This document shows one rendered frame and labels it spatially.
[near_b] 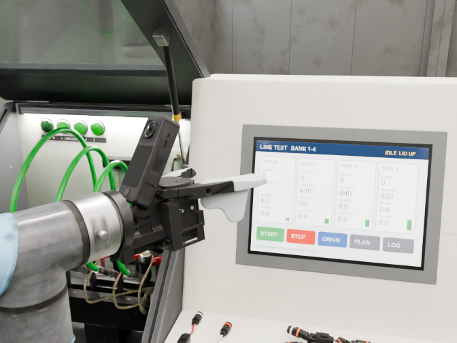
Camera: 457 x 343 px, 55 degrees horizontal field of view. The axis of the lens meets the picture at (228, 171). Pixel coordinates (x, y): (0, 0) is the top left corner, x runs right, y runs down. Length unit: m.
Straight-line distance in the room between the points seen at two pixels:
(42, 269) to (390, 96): 0.85
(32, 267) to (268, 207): 0.72
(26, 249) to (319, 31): 8.68
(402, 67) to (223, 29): 3.56
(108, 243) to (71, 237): 0.05
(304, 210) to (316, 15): 8.05
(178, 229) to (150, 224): 0.03
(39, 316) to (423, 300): 0.87
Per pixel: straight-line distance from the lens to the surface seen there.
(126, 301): 1.25
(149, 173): 0.53
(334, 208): 1.08
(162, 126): 0.53
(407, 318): 1.16
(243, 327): 1.13
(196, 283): 1.17
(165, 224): 0.56
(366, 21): 8.93
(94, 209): 0.50
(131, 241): 0.53
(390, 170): 1.09
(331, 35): 8.98
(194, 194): 0.54
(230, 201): 0.58
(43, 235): 0.47
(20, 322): 0.51
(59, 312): 0.51
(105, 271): 1.17
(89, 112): 1.44
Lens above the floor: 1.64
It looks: 16 degrees down
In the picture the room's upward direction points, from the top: straight up
